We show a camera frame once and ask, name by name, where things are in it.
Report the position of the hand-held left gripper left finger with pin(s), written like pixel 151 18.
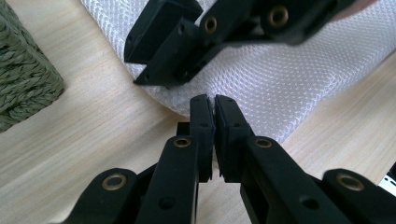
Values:
pixel 202 140

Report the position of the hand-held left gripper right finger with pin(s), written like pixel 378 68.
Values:
pixel 232 140

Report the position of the white mesh laundry bag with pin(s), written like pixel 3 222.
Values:
pixel 280 81

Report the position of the green woven basket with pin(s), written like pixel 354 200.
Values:
pixel 25 81

